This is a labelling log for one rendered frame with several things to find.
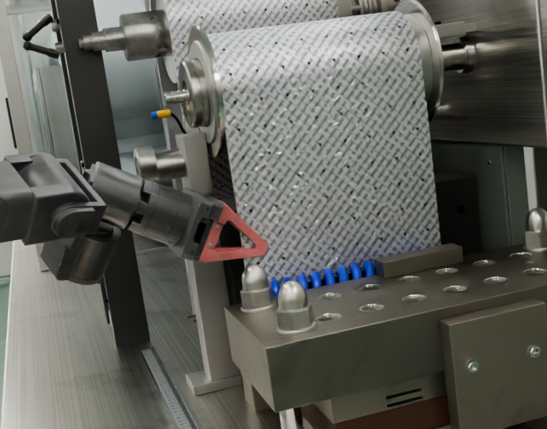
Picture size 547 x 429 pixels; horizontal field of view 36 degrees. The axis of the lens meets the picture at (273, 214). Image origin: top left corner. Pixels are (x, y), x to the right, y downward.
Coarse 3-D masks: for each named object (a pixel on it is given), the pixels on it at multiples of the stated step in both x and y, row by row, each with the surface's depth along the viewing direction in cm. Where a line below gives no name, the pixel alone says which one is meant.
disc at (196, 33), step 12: (192, 36) 96; (204, 36) 90; (204, 48) 91; (216, 72) 89; (216, 84) 89; (216, 96) 89; (216, 108) 90; (216, 132) 93; (216, 144) 94; (216, 156) 95
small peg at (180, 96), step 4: (168, 92) 92; (172, 92) 92; (176, 92) 92; (180, 92) 92; (184, 92) 92; (188, 92) 92; (164, 96) 92; (168, 96) 92; (172, 96) 92; (176, 96) 92; (180, 96) 92; (184, 96) 92; (188, 96) 92; (164, 100) 92; (168, 100) 92; (172, 100) 92; (176, 100) 92; (180, 100) 92; (184, 100) 93; (188, 100) 93; (168, 104) 92
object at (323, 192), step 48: (240, 144) 91; (288, 144) 92; (336, 144) 94; (384, 144) 96; (240, 192) 92; (288, 192) 93; (336, 192) 95; (384, 192) 96; (432, 192) 98; (288, 240) 94; (336, 240) 95; (384, 240) 97; (432, 240) 99
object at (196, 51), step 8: (408, 16) 99; (416, 24) 98; (416, 32) 97; (424, 32) 97; (424, 40) 97; (192, 48) 96; (200, 48) 92; (424, 48) 96; (192, 56) 96; (200, 56) 92; (424, 56) 96; (424, 64) 97; (432, 64) 97; (208, 72) 90; (424, 72) 97; (432, 72) 97; (208, 80) 90; (424, 80) 97; (432, 80) 98; (208, 88) 91; (424, 88) 98; (216, 120) 91; (200, 128) 100; (208, 128) 95; (208, 136) 96
